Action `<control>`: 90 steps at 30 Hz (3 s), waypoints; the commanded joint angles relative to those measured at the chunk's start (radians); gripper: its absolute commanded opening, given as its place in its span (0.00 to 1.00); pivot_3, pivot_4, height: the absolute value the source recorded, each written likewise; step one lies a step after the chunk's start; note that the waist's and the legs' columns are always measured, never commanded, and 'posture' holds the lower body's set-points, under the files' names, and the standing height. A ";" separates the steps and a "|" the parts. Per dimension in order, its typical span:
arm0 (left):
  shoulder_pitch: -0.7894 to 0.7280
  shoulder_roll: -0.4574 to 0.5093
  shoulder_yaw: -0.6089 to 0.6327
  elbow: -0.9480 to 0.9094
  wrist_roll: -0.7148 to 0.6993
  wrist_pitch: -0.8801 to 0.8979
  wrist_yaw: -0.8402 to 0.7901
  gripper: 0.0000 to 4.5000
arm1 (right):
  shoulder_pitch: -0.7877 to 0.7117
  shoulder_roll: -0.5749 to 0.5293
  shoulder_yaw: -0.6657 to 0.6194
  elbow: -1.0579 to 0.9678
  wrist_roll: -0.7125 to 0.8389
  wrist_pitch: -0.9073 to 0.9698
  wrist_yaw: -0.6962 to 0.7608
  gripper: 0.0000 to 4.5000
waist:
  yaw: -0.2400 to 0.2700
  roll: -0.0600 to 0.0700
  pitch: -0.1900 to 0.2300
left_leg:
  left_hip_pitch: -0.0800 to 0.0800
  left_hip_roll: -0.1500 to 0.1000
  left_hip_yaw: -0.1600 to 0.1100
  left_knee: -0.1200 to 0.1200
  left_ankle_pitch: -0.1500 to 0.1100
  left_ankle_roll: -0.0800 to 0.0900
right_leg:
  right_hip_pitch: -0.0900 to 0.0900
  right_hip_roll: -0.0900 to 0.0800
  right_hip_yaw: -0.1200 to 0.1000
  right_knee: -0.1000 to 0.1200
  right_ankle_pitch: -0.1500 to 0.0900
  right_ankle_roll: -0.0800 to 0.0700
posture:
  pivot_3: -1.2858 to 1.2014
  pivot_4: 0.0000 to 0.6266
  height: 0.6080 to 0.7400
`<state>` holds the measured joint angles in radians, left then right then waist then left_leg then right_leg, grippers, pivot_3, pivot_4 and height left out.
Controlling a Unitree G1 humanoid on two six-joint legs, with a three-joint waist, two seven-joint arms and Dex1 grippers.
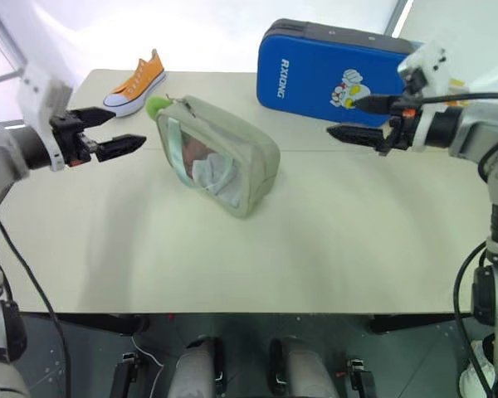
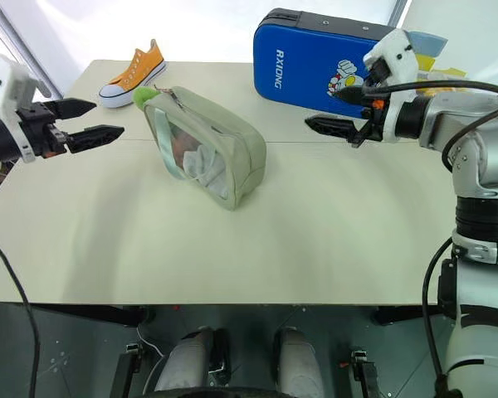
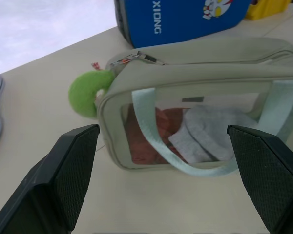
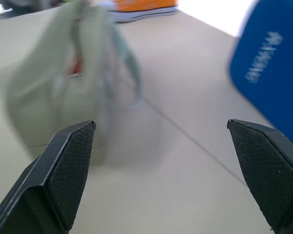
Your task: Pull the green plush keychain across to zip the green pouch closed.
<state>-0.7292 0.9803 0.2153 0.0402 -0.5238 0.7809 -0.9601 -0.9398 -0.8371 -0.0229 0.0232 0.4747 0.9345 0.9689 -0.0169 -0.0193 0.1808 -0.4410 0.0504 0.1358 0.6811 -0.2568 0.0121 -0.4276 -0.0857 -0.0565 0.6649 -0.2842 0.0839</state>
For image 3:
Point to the blue printed case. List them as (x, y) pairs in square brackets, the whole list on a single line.
[(183, 19)]

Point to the red folded cloth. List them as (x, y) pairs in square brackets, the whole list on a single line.
[(149, 131)]

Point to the beige transparent pouch bag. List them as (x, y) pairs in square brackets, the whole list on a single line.
[(210, 80)]

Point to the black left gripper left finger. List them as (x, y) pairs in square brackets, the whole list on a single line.
[(63, 180)]

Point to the yellow plastic object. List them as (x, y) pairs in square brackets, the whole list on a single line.
[(266, 9)]

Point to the green plush charm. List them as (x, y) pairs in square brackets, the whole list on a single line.
[(86, 91)]

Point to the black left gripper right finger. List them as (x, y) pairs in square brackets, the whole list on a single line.
[(266, 180)]

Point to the silver zipper pull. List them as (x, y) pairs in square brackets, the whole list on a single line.
[(134, 59)]

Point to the white folded cloth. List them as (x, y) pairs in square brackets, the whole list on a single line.
[(205, 136)]

